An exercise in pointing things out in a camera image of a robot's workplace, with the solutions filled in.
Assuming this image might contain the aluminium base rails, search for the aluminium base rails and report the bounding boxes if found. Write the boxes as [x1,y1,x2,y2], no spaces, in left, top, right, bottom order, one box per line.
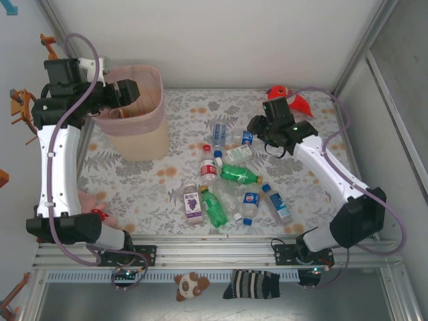
[31,233,405,268]

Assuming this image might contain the clear bottle blue label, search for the clear bottle blue label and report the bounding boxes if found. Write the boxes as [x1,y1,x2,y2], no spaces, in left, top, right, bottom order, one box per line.
[212,122,228,148]

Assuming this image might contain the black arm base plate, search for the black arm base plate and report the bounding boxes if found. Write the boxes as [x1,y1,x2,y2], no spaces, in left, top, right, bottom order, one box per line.
[96,244,158,268]
[274,243,335,267]

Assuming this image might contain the brown white panda plush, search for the brown white panda plush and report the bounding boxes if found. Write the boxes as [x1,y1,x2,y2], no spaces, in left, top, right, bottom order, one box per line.
[173,271,211,303]

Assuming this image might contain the pink plush toy polka dots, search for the pink plush toy polka dots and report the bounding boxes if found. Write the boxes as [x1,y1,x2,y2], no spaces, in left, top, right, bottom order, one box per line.
[78,189,120,229]

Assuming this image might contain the red label water bottle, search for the red label water bottle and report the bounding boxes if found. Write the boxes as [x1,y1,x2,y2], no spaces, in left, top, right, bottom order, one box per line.
[199,144,218,185]

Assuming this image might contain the orange label bottle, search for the orange label bottle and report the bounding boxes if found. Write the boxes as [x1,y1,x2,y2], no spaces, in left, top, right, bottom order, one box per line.
[108,107,130,120]

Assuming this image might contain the aluminium frame post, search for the aluminium frame post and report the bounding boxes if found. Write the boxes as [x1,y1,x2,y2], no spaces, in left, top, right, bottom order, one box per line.
[38,0,88,84]
[329,0,401,101]

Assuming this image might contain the perforated metal cable tray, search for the perforated metal cable tray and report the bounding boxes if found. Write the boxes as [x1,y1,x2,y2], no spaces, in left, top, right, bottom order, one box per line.
[45,270,300,282]

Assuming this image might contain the white green label bottle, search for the white green label bottle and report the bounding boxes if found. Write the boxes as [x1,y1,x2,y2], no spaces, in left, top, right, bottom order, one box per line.
[213,145,257,165]

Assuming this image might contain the crushed green soda bottle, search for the crushed green soda bottle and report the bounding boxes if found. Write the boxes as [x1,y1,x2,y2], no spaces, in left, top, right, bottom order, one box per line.
[219,163,265,185]

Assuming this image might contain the small circuit board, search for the small circuit board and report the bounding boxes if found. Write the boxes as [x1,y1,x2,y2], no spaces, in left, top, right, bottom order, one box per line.
[110,263,150,292]

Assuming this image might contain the pink mesh waste bin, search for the pink mesh waste bin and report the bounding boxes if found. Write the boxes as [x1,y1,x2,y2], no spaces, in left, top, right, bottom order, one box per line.
[92,65,170,162]

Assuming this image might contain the purple grape juice bottle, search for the purple grape juice bottle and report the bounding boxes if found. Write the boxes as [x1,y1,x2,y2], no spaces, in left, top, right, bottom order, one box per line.
[182,182,205,224]

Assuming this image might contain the blue wall sticker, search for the blue wall sticker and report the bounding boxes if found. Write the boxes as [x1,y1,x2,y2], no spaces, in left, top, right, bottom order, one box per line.
[0,0,19,16]

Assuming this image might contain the green bottle yellow cap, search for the green bottle yellow cap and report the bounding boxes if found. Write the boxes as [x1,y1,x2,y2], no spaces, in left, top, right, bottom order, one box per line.
[199,185,229,229]

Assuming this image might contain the grey floral tablecloth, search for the grey floral tablecloth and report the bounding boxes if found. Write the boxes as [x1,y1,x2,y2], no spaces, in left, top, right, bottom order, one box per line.
[63,88,355,237]

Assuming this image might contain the light blue label bottle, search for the light blue label bottle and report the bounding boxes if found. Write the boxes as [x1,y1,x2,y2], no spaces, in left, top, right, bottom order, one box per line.
[261,183,294,225]

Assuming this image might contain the black white striped sock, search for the black white striped sock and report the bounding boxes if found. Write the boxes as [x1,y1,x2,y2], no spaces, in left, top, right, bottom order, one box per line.
[222,269,281,300]

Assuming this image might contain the crushed clear plastic bottle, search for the crushed clear plastic bottle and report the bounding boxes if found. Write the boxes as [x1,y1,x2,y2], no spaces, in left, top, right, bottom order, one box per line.
[212,179,244,221]

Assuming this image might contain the orange fish plush toy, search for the orange fish plush toy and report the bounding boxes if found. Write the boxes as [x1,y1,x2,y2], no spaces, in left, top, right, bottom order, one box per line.
[265,85,314,118]

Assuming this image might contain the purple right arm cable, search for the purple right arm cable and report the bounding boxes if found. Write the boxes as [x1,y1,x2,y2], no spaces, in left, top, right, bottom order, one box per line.
[284,86,408,290]

